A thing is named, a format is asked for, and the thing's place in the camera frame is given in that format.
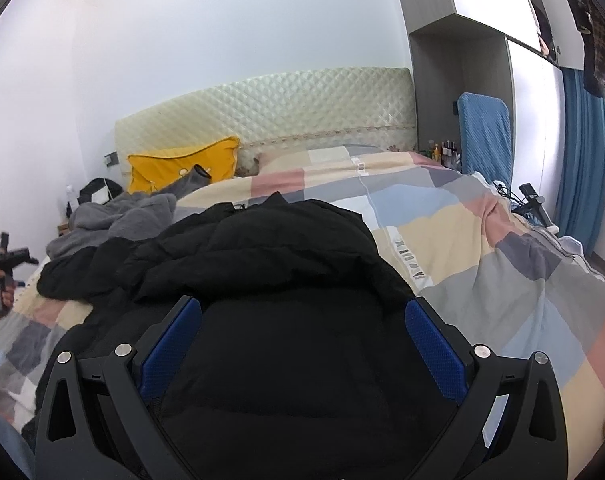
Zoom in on grey wardrobe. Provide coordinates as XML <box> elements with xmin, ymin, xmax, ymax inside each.
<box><xmin>389</xmin><ymin>0</ymin><xmax>567</xmax><ymax>196</ymax></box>

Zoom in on blue curtain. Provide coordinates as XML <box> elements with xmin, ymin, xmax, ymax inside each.
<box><xmin>554</xmin><ymin>66</ymin><xmax>605</xmax><ymax>256</ymax></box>

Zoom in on cream quilted headboard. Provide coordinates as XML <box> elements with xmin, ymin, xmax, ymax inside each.
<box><xmin>114</xmin><ymin>67</ymin><xmax>416</xmax><ymax>181</ymax></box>

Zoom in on black puffer jacket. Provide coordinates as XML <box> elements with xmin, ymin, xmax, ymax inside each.
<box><xmin>21</xmin><ymin>192</ymin><xmax>464</xmax><ymax>480</ymax></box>

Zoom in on yellow pillow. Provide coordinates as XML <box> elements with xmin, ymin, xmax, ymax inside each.
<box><xmin>127</xmin><ymin>136</ymin><xmax>241</xmax><ymax>195</ymax></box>

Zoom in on group of small bottles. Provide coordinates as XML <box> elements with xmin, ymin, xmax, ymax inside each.
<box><xmin>419</xmin><ymin>140</ymin><xmax>462</xmax><ymax>166</ymax></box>

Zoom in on blue padded chair back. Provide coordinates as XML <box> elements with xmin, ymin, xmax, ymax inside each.
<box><xmin>457</xmin><ymin>92</ymin><xmax>513</xmax><ymax>187</ymax></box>

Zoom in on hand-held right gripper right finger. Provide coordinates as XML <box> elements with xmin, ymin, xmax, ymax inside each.
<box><xmin>405</xmin><ymin>296</ymin><xmax>569</xmax><ymax>480</ymax></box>

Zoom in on black and white bag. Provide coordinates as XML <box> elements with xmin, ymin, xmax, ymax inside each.
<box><xmin>77</xmin><ymin>178</ymin><xmax>124</xmax><ymax>207</ymax></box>

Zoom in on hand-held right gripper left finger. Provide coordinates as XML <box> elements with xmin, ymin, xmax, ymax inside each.
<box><xmin>34</xmin><ymin>295</ymin><xmax>202</xmax><ymax>480</ymax></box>

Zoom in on checkered pastel blanket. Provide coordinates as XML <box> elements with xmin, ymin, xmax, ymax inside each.
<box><xmin>0</xmin><ymin>145</ymin><xmax>605</xmax><ymax>480</ymax></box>

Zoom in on grey hoodie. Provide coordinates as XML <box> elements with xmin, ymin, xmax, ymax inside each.
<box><xmin>46</xmin><ymin>192</ymin><xmax>178</xmax><ymax>260</ymax></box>

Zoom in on black stand device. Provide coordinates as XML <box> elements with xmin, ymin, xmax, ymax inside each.
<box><xmin>493</xmin><ymin>183</ymin><xmax>559</xmax><ymax>231</ymax></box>

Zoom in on dark grey sock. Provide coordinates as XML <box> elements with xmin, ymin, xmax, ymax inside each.
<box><xmin>155</xmin><ymin>164</ymin><xmax>212</xmax><ymax>197</ymax></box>

